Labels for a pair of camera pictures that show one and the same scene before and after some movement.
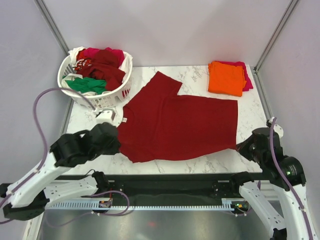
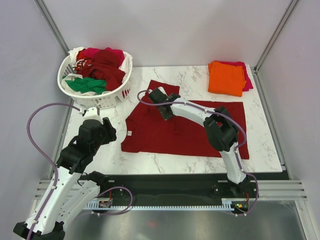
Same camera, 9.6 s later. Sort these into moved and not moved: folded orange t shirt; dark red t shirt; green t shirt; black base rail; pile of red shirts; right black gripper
Moved: dark red t shirt; right black gripper
Not moved: pile of red shirts; black base rail; folded orange t shirt; green t shirt
